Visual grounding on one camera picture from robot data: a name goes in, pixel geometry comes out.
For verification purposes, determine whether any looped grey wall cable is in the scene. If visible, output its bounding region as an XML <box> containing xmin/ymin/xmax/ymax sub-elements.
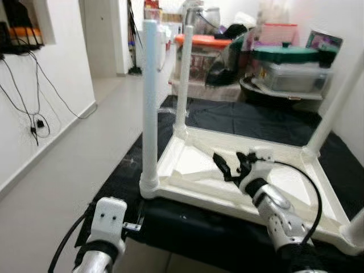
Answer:
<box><xmin>0</xmin><ymin>54</ymin><xmax>52</xmax><ymax>146</ymax></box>

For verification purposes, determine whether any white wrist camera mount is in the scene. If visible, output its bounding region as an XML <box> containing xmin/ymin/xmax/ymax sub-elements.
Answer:
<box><xmin>88</xmin><ymin>197</ymin><xmax>129</xmax><ymax>245</ymax></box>
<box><xmin>239</xmin><ymin>148</ymin><xmax>275</xmax><ymax>183</ymax></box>

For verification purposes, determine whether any black round pan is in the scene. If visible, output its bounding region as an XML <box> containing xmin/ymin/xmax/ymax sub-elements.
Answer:
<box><xmin>239</xmin><ymin>77</ymin><xmax>328</xmax><ymax>109</ymax></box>

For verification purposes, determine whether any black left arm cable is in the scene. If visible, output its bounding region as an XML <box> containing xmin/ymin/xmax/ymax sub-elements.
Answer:
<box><xmin>48</xmin><ymin>208</ymin><xmax>97</xmax><ymax>273</ymax></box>

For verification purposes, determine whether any clear plastic storage box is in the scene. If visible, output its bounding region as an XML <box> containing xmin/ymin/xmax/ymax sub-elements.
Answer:
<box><xmin>262</xmin><ymin>61</ymin><xmax>333</xmax><ymax>93</ymax></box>

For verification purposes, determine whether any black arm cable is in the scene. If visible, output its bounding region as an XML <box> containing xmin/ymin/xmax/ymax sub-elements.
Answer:
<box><xmin>267</xmin><ymin>161</ymin><xmax>324</xmax><ymax>245</ymax></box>
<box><xmin>48</xmin><ymin>208</ymin><xmax>97</xmax><ymax>273</ymax></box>

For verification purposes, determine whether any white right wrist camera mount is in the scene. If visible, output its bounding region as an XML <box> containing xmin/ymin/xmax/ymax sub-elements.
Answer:
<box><xmin>239</xmin><ymin>148</ymin><xmax>275</xmax><ymax>183</ymax></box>

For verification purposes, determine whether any white appliance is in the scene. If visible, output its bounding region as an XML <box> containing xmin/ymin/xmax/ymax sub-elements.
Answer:
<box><xmin>135</xmin><ymin>23</ymin><xmax>174</xmax><ymax>72</ymax></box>

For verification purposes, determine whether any pink storage box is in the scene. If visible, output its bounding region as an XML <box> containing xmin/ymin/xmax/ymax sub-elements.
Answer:
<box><xmin>259</xmin><ymin>23</ymin><xmax>299</xmax><ymax>46</ymax></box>

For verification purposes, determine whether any black floor mop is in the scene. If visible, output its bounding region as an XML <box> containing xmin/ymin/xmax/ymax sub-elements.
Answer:
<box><xmin>128</xmin><ymin>0</ymin><xmax>143</xmax><ymax>76</ymax></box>

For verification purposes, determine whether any black tablecloth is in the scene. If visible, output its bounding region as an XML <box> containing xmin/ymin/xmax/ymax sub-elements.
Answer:
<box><xmin>91</xmin><ymin>94</ymin><xmax>364</xmax><ymax>273</ymax></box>

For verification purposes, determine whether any beige padded base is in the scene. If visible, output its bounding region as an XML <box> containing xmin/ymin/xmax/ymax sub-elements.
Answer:
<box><xmin>169</xmin><ymin>77</ymin><xmax>245</xmax><ymax>103</ymax></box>

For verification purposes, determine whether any shiny black bag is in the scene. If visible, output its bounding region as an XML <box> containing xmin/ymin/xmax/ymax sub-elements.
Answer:
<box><xmin>206</xmin><ymin>31</ymin><xmax>254</xmax><ymax>87</ymax></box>

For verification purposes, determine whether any flat clear tape patch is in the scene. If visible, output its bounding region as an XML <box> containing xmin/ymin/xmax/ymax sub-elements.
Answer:
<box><xmin>158</xmin><ymin>111</ymin><xmax>177</xmax><ymax>123</ymax></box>

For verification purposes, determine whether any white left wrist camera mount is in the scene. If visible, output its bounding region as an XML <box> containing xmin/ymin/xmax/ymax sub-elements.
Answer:
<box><xmin>88</xmin><ymin>197</ymin><xmax>129</xmax><ymax>245</ymax></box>

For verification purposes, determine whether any green round lid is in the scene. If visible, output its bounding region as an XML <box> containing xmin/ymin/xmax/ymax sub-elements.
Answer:
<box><xmin>253</xmin><ymin>41</ymin><xmax>339</xmax><ymax>64</ymax></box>

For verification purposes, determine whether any orange lid storage box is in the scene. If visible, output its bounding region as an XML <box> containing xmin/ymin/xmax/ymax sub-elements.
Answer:
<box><xmin>173</xmin><ymin>34</ymin><xmax>234</xmax><ymax>83</ymax></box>

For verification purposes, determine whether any colourful printed box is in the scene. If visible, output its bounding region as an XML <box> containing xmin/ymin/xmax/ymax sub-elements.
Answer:
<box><xmin>307</xmin><ymin>31</ymin><xmax>344</xmax><ymax>52</ymax></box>

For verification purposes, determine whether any white plastic table top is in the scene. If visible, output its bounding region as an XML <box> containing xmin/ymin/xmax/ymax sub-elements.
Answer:
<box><xmin>139</xmin><ymin>125</ymin><xmax>364</xmax><ymax>255</ymax></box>

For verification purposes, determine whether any silver metal pot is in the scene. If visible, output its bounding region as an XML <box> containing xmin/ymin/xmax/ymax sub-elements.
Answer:
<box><xmin>185</xmin><ymin>6</ymin><xmax>221</xmax><ymax>35</ymax></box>

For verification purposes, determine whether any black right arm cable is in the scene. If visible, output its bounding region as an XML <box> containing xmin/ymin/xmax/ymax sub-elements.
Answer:
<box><xmin>267</xmin><ymin>161</ymin><xmax>324</xmax><ymax>245</ymax></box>

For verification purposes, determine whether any black shelf clutter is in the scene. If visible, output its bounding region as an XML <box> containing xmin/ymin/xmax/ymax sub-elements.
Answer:
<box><xmin>0</xmin><ymin>0</ymin><xmax>46</xmax><ymax>57</ymax></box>

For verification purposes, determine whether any long grey wall cable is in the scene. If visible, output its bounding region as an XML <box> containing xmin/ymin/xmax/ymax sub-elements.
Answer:
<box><xmin>28</xmin><ymin>51</ymin><xmax>98</xmax><ymax>120</ymax></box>

